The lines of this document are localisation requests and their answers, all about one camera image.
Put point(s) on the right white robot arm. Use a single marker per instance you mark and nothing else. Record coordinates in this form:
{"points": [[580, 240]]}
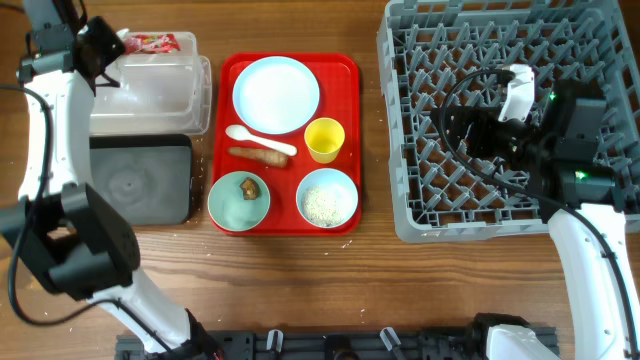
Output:
{"points": [[580, 200]]}

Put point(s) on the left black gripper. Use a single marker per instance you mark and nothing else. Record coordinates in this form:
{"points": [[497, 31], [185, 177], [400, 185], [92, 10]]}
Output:
{"points": [[102, 31]]}

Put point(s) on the light blue bowl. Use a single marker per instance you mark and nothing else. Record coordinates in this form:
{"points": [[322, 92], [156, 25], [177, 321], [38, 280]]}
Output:
{"points": [[337, 181]]}

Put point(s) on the brown carrot-like food scrap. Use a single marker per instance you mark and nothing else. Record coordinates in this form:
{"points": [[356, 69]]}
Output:
{"points": [[268, 157]]}

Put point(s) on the light blue round plate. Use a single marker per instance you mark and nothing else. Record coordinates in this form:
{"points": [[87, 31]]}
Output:
{"points": [[276, 95]]}

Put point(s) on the yellow plastic cup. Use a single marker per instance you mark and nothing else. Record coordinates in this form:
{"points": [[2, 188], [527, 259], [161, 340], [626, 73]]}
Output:
{"points": [[324, 138]]}

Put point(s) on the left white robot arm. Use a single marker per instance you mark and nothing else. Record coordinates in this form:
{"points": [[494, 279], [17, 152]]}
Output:
{"points": [[72, 240]]}

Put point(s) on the green bowl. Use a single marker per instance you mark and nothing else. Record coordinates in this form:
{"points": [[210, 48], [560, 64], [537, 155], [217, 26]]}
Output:
{"points": [[227, 208]]}

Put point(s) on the red snack wrapper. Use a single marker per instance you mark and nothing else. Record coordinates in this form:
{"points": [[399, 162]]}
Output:
{"points": [[151, 44]]}

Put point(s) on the black rectangular waste tray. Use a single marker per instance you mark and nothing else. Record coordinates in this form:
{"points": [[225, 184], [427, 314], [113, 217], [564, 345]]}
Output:
{"points": [[147, 179]]}

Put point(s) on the white plastic spoon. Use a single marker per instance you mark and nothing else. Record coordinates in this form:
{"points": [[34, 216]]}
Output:
{"points": [[241, 133]]}

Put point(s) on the clear plastic bin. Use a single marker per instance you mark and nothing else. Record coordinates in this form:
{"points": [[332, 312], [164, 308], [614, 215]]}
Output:
{"points": [[157, 93]]}

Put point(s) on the grey dishwasher rack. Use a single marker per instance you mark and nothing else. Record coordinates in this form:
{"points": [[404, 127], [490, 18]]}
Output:
{"points": [[426, 47]]}

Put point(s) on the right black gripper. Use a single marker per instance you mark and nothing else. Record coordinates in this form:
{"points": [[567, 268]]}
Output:
{"points": [[483, 121]]}

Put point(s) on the white rice grains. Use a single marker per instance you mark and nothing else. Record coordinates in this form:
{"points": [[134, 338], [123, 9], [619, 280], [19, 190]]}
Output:
{"points": [[321, 207]]}

